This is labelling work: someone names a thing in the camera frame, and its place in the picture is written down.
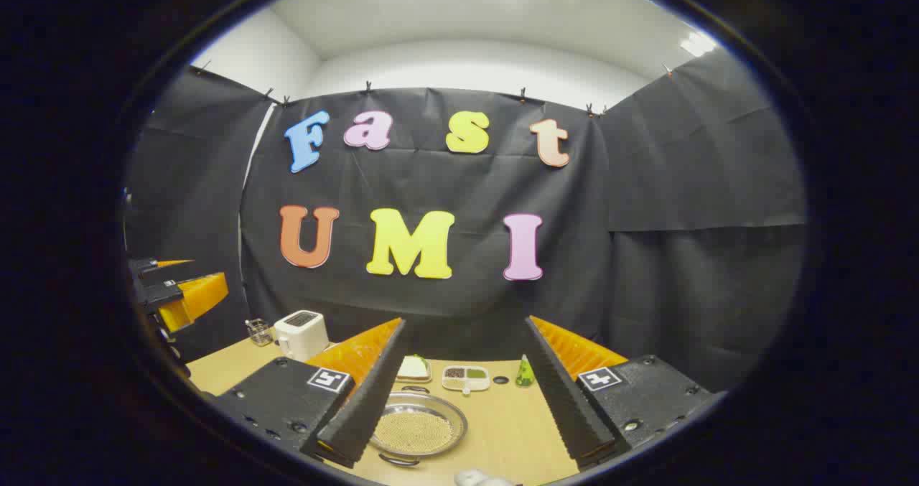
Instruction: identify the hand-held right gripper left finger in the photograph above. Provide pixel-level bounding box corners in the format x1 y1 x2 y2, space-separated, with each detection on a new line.
213 319 409 469

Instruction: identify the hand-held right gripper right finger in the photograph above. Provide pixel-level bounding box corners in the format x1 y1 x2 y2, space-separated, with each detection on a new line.
524 316 719 470

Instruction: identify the large soybeans heap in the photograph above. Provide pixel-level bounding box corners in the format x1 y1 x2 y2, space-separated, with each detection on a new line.
375 408 454 455

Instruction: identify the stainless steel pot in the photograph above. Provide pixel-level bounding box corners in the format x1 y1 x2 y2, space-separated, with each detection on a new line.
368 385 469 467

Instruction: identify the white divided tray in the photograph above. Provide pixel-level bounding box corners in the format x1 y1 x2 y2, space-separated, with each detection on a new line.
442 365 491 395

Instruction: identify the white toaster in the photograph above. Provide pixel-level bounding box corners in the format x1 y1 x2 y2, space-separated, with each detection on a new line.
274 309 330 363

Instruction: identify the black backdrop cloth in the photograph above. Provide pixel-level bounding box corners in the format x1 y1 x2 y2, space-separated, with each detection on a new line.
123 45 808 393

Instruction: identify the ceiling light panel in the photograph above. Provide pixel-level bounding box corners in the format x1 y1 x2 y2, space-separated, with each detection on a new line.
678 30 719 57

